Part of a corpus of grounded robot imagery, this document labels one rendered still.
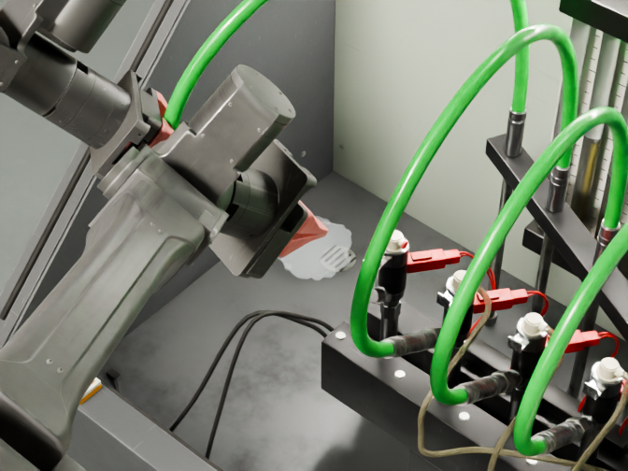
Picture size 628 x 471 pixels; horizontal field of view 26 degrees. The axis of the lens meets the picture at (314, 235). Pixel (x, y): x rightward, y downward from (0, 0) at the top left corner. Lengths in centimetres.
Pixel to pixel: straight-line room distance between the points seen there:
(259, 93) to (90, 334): 31
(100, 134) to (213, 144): 21
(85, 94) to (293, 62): 50
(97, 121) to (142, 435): 36
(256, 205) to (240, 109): 11
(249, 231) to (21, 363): 43
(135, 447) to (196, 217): 47
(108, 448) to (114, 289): 63
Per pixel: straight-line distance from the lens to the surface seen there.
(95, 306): 76
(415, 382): 138
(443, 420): 135
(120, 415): 140
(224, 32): 115
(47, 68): 115
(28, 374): 68
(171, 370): 158
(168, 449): 137
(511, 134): 142
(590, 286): 105
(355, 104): 170
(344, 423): 153
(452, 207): 169
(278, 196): 108
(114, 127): 117
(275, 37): 156
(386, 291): 134
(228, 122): 98
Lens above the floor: 206
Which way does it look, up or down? 46 degrees down
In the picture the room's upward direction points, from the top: straight up
